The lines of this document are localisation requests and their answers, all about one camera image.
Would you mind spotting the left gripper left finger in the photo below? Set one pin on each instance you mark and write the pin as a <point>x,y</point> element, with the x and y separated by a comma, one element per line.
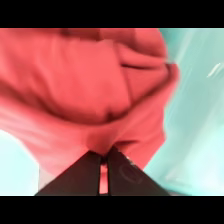
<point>78,178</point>

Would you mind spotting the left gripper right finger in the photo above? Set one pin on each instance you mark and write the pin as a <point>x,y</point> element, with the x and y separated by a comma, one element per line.
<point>128,176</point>

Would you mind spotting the red T-shirt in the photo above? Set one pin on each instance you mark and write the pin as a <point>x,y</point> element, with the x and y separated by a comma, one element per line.
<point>76,83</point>

